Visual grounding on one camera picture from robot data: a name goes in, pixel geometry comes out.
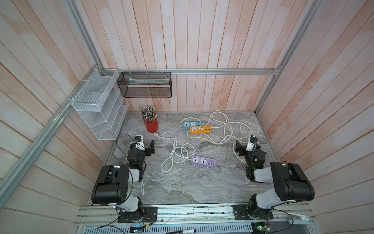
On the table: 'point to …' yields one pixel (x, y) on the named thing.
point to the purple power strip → (202, 161)
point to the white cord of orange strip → (218, 126)
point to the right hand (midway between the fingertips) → (245, 140)
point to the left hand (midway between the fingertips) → (146, 141)
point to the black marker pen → (183, 231)
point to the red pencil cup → (152, 127)
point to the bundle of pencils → (148, 113)
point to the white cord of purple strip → (179, 154)
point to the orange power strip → (200, 129)
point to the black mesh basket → (146, 84)
